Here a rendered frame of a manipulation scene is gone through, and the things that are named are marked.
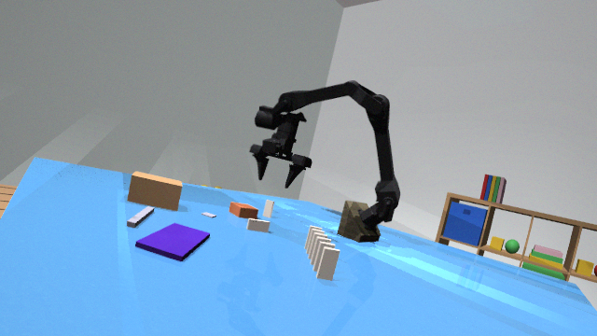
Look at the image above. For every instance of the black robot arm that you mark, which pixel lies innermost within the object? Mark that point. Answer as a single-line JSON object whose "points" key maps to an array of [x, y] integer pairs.
{"points": [[377, 107]]}

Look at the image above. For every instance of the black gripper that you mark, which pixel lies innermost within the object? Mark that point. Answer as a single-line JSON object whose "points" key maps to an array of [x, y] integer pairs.
{"points": [[299, 162]]}

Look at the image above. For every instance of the purple flat block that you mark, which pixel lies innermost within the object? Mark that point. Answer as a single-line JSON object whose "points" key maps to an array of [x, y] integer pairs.
{"points": [[174, 242]]}

